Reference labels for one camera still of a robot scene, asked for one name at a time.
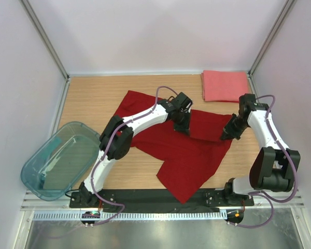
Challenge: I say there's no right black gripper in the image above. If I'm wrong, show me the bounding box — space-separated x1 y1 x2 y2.
220 114 249 141

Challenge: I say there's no dark red t shirt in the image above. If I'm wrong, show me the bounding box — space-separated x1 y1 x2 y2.
112 90 234 204

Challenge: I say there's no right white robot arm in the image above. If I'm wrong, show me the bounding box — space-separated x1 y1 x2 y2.
220 94 301 205

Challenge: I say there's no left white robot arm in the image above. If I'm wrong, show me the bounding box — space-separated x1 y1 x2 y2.
79 92 193 208

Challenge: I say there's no folded pink t shirt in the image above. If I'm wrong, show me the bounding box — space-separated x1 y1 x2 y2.
201 70 250 103

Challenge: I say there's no teal plastic bin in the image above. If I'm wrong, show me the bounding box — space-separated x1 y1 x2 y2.
20 121 100 201

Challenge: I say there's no right aluminium frame rail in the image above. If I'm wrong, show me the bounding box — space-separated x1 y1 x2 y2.
248 0 296 78

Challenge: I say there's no aluminium frame rail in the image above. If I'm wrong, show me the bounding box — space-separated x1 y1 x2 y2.
19 0 69 80
248 0 296 78

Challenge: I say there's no slotted cable duct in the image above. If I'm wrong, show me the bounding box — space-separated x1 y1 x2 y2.
33 210 227 222

